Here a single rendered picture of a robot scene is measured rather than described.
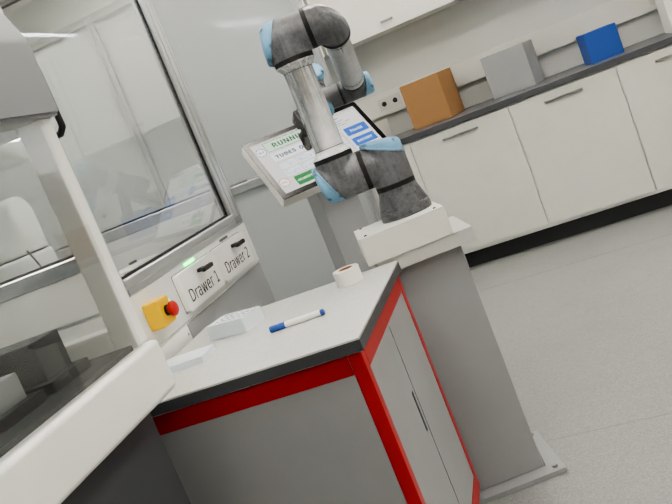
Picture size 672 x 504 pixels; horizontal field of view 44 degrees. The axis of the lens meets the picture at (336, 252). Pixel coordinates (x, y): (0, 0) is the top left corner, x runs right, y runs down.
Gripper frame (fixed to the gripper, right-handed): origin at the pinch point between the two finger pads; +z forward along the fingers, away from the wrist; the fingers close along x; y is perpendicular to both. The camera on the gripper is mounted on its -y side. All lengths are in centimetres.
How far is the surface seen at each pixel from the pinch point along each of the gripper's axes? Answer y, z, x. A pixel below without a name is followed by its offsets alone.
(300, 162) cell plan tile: 7.5, 14.8, -1.5
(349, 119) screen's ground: 17.8, 14.9, -30.9
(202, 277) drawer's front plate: -39, -14, 63
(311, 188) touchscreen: -5.2, 15.3, 1.6
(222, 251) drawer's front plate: -26, -2, 50
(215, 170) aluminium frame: 6.6, -0.7, 34.5
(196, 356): -78, -44, 84
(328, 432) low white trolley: -115, -59, 73
